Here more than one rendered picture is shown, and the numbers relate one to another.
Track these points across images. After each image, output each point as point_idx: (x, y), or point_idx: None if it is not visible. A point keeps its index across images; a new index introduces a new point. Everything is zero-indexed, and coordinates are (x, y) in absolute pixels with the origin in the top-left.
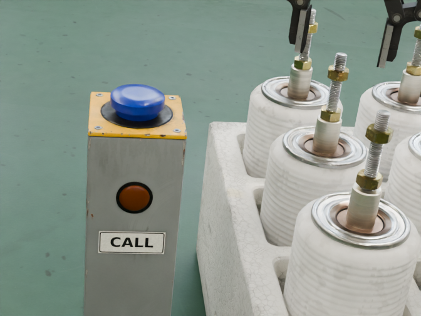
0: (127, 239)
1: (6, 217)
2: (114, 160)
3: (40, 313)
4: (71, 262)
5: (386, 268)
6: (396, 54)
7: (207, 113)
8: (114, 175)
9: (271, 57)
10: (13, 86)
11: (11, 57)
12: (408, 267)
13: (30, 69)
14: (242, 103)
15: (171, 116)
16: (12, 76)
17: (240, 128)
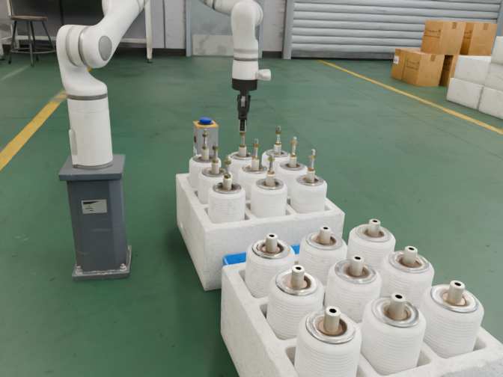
0: (194, 149)
1: None
2: (194, 129)
3: None
4: None
5: (190, 164)
6: (239, 128)
7: (386, 206)
8: (194, 132)
9: (474, 217)
10: (357, 174)
11: (379, 170)
12: (194, 167)
13: (375, 174)
14: (408, 212)
15: (205, 125)
16: (365, 173)
17: None
